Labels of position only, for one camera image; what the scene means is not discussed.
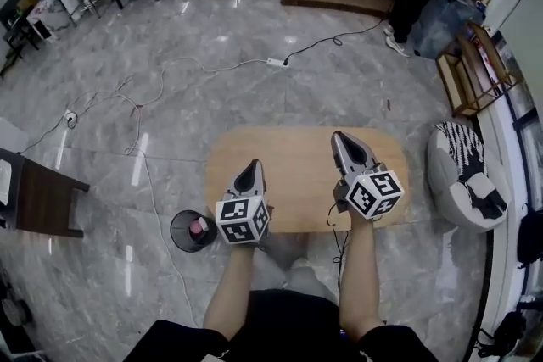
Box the person's grey trousers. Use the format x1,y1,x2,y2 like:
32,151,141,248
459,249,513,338
260,231,341,309

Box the person's left forearm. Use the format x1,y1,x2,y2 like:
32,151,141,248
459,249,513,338
201,242,259,343

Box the dark wooden side table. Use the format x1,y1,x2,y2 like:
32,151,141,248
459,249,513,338
0,146,92,239

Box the black mesh waste bin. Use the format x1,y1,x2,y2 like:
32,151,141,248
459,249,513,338
169,209,219,254

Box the plastic wrapped grey panel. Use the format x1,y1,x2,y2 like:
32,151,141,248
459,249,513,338
412,0,485,59

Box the black power cable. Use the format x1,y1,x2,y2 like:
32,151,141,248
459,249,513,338
283,18,396,68

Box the white floor cable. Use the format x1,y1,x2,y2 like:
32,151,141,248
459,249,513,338
16,57,269,158

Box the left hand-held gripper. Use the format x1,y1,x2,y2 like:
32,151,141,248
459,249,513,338
214,159,272,247

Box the black white striped cushion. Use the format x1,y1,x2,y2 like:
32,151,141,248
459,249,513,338
434,121,488,178

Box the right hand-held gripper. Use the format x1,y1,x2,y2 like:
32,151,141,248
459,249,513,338
330,131,407,222

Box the grey beanbag chair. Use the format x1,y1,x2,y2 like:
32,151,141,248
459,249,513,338
425,120,513,235

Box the person's right forearm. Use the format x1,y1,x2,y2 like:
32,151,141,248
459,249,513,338
337,217,389,345

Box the wooden frame shelf rack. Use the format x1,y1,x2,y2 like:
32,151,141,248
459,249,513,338
434,21,522,119

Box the black cloth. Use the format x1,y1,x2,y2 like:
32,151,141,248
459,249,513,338
463,176,509,220

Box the person's black shirt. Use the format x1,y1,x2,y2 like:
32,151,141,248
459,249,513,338
121,287,439,362

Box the black backpack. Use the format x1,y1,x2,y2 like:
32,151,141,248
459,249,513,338
515,202,543,270
478,310,528,358

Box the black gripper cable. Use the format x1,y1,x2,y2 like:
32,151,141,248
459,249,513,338
325,203,351,293

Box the oval wooden table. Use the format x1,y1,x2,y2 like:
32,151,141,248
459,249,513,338
203,125,411,235

